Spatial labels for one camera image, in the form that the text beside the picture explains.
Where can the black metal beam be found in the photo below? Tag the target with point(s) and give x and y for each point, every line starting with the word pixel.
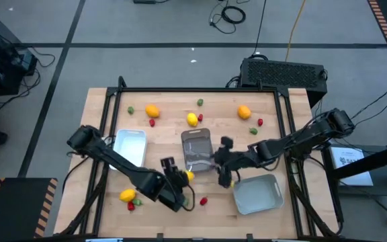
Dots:
pixel 375 161

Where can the orange fruit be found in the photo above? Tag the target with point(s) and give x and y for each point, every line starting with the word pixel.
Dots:
pixel 244 112
pixel 152 111

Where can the small yellow gripper tag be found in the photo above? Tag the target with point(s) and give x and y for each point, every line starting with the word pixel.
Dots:
pixel 232 183

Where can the small green pepper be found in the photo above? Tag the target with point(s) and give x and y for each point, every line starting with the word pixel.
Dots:
pixel 186 202
pixel 130 110
pixel 253 131
pixel 200 102
pixel 137 202

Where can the white plastic basket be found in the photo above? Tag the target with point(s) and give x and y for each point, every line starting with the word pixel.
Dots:
pixel 131 146

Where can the dark grey plastic basket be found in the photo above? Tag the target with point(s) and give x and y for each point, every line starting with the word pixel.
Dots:
pixel 197 149

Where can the black power strip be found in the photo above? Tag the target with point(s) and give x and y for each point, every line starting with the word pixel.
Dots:
pixel 144 1

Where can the white box with logo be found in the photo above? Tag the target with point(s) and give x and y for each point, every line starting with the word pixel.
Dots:
pixel 351 161

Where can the black perforated computer case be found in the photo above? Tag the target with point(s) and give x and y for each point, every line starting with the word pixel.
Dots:
pixel 281 72

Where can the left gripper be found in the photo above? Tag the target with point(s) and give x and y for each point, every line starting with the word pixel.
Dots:
pixel 175 178

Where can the light grey plastic basket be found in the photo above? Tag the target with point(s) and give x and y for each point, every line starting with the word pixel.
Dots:
pixel 257 195

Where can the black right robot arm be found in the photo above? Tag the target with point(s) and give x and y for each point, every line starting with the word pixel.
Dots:
pixel 314 132

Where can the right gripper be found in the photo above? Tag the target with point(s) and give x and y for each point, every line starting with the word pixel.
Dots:
pixel 227 158

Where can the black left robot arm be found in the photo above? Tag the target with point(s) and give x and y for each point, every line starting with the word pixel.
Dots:
pixel 126 168

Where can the black metal table frame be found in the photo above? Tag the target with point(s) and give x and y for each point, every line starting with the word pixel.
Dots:
pixel 197 89

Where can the grey side table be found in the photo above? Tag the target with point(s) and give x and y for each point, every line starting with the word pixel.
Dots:
pixel 386 188

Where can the large black hazard-striped mat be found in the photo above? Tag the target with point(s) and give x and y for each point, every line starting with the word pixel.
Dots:
pixel 15 208

